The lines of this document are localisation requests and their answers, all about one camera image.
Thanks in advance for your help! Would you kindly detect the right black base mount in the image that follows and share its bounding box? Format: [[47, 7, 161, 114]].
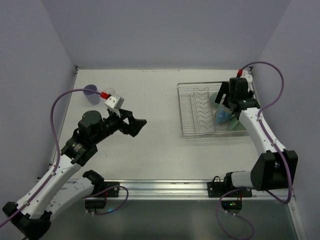
[[206, 173, 253, 198]]

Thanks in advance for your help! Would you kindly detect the large green cup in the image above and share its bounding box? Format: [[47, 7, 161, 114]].
[[227, 116, 246, 131]]

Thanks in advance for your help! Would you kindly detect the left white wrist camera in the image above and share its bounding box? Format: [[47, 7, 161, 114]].
[[104, 93, 125, 118]]

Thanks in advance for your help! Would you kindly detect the metal wire dish rack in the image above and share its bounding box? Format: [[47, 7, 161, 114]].
[[177, 81, 248, 138]]

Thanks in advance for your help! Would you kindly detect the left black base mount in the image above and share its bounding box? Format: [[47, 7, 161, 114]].
[[92, 181, 120, 198]]

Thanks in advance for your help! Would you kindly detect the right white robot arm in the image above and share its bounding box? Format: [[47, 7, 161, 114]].
[[215, 77, 298, 191]]

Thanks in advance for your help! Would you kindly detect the aluminium mounting rail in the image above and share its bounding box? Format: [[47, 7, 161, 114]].
[[59, 178, 296, 201]]

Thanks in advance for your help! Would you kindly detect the right black controller box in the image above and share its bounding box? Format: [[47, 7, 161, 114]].
[[220, 200, 243, 214]]

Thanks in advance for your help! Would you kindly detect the black controller box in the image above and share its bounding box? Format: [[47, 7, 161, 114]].
[[220, 200, 243, 214], [84, 200, 106, 213]]

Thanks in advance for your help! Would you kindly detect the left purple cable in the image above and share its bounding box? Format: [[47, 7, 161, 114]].
[[0, 89, 111, 226]]

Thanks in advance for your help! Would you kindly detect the blue cup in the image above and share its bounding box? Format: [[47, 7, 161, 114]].
[[214, 105, 233, 125]]

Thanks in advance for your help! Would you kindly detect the left black controller box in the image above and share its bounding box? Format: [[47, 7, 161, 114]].
[[84, 200, 106, 213]]

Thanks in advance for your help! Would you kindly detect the clear plastic cup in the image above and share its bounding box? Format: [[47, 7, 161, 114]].
[[103, 88, 115, 95]]

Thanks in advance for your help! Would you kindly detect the small mint green cup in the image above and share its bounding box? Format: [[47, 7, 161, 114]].
[[209, 92, 220, 108]]

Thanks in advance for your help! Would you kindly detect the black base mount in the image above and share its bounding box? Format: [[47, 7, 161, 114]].
[[206, 173, 253, 198], [92, 181, 120, 198]]

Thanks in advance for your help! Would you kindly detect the purple plastic cup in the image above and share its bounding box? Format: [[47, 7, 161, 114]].
[[83, 84, 101, 105]]

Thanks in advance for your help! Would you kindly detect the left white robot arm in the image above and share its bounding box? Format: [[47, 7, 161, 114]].
[[2, 109, 147, 240]]

